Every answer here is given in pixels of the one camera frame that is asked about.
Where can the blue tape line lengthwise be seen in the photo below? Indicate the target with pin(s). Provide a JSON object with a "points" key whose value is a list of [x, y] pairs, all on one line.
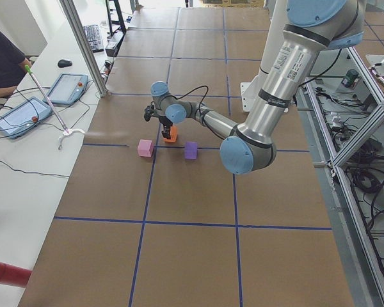
{"points": [[143, 223]]}

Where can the far blue teach pendant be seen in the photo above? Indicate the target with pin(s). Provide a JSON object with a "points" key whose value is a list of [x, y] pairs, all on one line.
{"points": [[67, 89]]}

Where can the pink foam block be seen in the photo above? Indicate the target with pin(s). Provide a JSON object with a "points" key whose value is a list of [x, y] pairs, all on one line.
{"points": [[145, 148]]}

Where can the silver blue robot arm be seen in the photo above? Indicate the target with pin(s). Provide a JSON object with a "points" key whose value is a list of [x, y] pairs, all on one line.
{"points": [[311, 27]]}

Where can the red cylinder tube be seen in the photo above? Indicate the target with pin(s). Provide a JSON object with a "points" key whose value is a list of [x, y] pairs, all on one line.
{"points": [[14, 276]]}

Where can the person in black shirt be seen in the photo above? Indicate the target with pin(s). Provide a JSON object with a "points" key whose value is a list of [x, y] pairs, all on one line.
{"points": [[13, 64]]}

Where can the near blue teach pendant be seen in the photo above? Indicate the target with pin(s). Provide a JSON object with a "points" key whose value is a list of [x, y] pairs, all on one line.
{"points": [[24, 117]]}

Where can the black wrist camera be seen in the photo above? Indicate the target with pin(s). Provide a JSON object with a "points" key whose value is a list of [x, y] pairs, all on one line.
{"points": [[149, 112]]}

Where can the black keyboard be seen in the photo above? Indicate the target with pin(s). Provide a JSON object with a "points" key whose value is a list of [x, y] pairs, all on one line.
{"points": [[93, 36]]}

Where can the blue teach pendant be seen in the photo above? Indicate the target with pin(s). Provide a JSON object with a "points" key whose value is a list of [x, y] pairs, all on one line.
{"points": [[24, 117], [67, 89]]}

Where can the purple foam block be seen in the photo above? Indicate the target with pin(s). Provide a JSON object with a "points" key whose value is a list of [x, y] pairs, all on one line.
{"points": [[191, 150]]}

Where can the aluminium frame post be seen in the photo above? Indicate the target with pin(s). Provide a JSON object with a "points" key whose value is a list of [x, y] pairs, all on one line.
{"points": [[74, 21]]}

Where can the orange foam block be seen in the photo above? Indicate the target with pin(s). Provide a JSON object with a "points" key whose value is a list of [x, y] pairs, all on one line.
{"points": [[173, 135]]}

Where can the pink green reacher stick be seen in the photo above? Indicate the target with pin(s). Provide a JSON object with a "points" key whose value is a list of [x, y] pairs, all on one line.
{"points": [[66, 131]]}

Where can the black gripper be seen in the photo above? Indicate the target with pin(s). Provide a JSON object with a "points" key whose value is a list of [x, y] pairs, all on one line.
{"points": [[164, 122]]}

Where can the black computer mouse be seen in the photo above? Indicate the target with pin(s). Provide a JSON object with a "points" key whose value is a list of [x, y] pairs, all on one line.
{"points": [[63, 63]]}

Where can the aluminium frame rail right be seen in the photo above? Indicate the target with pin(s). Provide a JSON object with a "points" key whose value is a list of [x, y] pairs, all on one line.
{"points": [[344, 103]]}

